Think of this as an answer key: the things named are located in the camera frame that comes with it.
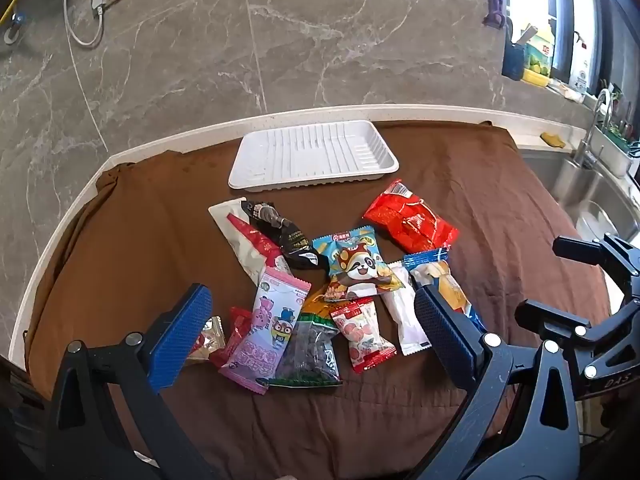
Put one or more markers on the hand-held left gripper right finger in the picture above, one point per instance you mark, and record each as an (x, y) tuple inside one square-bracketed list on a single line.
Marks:
[(440, 325)]

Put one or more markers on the green and yellow bottle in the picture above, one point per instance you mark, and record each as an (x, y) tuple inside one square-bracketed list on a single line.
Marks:
[(539, 52)]

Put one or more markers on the chrome faucet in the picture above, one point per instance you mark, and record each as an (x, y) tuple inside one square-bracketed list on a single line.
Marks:
[(590, 135)]

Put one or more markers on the blue cartoon animal snack packet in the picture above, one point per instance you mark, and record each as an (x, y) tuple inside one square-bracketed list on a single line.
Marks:
[(357, 265)]

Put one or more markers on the white packet with red circles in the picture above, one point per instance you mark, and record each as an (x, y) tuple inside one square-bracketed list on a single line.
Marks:
[(362, 340)]

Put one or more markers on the plain white snack packet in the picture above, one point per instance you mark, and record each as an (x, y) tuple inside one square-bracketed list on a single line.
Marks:
[(405, 315)]

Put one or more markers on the green topped clear snack packet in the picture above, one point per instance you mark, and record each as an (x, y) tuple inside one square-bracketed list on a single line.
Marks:
[(307, 355)]

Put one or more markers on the black snack packet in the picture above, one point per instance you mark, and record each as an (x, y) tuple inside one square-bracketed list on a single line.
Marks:
[(292, 240)]

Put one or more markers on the white plastic tray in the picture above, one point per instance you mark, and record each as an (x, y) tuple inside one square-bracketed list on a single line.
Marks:
[(312, 155)]

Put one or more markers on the blue container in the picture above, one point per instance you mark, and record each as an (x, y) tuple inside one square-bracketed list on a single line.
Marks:
[(512, 55)]

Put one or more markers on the steel sink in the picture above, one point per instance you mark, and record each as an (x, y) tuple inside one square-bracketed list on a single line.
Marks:
[(575, 180)]

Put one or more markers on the small red snack packet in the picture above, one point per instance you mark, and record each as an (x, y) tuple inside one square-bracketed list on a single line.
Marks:
[(235, 335)]

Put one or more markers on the pink cartoon snack packet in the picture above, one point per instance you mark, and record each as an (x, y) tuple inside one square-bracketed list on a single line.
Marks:
[(272, 330)]

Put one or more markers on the brown cloth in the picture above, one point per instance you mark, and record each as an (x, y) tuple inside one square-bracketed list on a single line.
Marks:
[(150, 240)]

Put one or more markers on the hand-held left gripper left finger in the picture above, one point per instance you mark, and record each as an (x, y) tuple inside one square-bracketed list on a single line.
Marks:
[(180, 335)]

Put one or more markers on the white and red long packet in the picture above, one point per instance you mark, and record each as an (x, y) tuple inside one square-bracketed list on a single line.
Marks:
[(240, 240)]

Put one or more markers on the white drain rack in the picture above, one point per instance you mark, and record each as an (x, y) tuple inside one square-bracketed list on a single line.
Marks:
[(614, 152)]

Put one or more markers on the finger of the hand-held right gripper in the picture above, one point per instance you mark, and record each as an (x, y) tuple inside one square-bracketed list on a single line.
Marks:
[(575, 249), (545, 317)]

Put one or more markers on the yellow sponge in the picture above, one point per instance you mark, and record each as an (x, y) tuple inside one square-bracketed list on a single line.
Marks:
[(534, 77)]

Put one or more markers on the blue and yellow snack packet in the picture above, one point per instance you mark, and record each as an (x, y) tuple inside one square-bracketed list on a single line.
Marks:
[(450, 285)]

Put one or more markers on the white bottle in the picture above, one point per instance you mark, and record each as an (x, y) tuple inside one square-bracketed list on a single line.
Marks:
[(580, 75)]

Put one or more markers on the orange snack packet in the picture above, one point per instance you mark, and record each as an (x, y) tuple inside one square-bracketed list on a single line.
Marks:
[(317, 305)]

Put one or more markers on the yellow rag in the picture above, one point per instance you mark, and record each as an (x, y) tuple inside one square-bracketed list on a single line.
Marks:
[(553, 140)]

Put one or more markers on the beige packet with red label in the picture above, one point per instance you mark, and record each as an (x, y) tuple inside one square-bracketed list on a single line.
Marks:
[(210, 342)]

